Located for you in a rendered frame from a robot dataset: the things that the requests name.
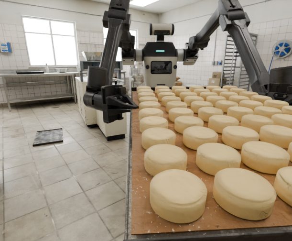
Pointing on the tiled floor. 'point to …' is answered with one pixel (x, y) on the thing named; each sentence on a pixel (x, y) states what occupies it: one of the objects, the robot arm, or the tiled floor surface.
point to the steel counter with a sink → (43, 76)
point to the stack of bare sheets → (48, 137)
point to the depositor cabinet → (91, 119)
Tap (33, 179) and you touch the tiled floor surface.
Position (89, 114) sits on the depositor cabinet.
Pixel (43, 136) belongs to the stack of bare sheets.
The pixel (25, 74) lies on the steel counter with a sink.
